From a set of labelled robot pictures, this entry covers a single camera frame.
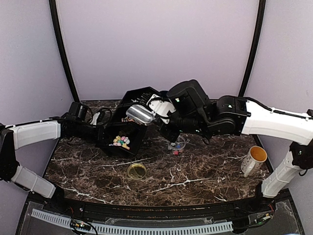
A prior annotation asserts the dark blue mug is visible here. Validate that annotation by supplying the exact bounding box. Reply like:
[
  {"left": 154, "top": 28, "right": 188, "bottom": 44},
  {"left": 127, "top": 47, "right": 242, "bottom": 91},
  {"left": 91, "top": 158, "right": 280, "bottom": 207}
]
[{"left": 159, "top": 91, "right": 168, "bottom": 99}]

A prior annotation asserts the metal scoop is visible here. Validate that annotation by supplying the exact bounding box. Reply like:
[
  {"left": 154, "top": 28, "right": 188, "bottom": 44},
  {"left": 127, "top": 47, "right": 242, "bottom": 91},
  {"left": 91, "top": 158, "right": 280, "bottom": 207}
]
[{"left": 126, "top": 104, "right": 155, "bottom": 125}]

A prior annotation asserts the black three-compartment candy tray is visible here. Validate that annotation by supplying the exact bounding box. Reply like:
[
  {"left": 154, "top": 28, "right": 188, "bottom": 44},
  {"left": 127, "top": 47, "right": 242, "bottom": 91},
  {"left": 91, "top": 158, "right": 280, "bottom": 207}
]
[{"left": 98, "top": 87, "right": 159, "bottom": 158}]

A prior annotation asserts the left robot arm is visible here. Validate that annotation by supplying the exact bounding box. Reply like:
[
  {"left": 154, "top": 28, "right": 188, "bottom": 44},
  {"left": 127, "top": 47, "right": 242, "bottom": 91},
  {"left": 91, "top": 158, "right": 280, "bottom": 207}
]
[{"left": 0, "top": 102, "right": 112, "bottom": 213}]

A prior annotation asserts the white slotted cable duct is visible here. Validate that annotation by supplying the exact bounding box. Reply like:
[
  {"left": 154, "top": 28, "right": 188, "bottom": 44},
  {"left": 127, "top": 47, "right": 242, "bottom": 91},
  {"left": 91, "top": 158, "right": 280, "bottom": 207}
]
[{"left": 30, "top": 209, "right": 233, "bottom": 235}]

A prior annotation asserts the clear plastic jar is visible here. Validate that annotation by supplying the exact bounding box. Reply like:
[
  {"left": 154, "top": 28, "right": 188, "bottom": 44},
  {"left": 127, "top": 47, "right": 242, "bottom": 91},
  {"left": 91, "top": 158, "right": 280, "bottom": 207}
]
[{"left": 167, "top": 136, "right": 186, "bottom": 156}]

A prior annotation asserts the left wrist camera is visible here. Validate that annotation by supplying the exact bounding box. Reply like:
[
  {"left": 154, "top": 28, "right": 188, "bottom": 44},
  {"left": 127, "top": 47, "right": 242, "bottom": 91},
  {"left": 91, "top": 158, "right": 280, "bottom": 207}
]
[{"left": 90, "top": 112, "right": 103, "bottom": 125}]

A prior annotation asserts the right black frame post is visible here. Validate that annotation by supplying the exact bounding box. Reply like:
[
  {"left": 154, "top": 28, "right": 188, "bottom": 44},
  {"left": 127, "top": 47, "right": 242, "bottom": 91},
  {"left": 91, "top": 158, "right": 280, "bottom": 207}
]
[{"left": 238, "top": 0, "right": 267, "bottom": 97}]

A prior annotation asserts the left black frame post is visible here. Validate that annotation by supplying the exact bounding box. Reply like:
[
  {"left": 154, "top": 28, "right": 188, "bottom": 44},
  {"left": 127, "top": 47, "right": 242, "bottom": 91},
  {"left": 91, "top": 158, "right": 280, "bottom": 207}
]
[{"left": 48, "top": 0, "right": 80, "bottom": 102}]

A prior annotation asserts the black frame post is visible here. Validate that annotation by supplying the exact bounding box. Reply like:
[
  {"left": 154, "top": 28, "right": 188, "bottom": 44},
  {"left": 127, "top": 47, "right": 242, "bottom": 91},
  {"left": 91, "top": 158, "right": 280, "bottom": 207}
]
[
  {"left": 48, "top": 0, "right": 80, "bottom": 102},
  {"left": 238, "top": 0, "right": 267, "bottom": 97}
]

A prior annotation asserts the gold jar lid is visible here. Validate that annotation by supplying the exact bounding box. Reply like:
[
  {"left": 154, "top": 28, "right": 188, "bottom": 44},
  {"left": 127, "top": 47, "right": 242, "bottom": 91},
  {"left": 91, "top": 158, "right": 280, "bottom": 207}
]
[{"left": 127, "top": 163, "right": 147, "bottom": 180}]

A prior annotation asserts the white mug yellow inside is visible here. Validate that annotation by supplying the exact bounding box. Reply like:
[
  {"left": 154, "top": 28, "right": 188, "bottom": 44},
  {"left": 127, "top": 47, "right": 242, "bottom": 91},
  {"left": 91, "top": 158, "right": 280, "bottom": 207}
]
[{"left": 241, "top": 146, "right": 268, "bottom": 178}]

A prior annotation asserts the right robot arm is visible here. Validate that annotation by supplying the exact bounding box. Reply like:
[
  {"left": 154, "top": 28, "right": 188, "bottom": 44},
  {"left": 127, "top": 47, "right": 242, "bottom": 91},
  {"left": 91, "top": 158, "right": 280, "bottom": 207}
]
[{"left": 148, "top": 80, "right": 313, "bottom": 212}]

